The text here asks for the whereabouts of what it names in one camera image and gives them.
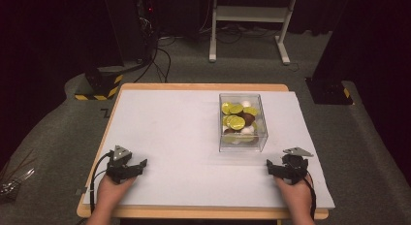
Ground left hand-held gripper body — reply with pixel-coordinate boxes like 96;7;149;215
106;145;139;184

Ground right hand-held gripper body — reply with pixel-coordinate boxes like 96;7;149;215
279;146;314;185

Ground clear plastic box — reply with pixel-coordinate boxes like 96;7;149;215
218;93;269;153

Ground person's left hand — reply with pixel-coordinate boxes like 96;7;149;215
96;175;137;215

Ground person's right hand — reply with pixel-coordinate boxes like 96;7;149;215
274;177;314;216

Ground white table sheet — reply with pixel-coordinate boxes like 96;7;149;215
82;89;336;210

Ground striped black stand base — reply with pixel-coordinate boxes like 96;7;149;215
74;65;125;102

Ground wooden table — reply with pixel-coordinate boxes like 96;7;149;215
76;82;330;221

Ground metal stand legs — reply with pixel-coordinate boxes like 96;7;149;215
0;149;37;201

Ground dark equipment tower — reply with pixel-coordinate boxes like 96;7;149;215
135;0;160;63

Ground white metal stand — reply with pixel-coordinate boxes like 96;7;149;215
208;0;300;66

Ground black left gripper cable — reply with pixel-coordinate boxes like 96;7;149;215
89;151;114;214

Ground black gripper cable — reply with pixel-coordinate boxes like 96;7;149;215
303;174;317;220
89;151;114;214

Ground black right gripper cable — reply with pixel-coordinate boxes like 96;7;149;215
303;174;317;220

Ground black floor cables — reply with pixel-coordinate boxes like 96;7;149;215
133;22;279;84

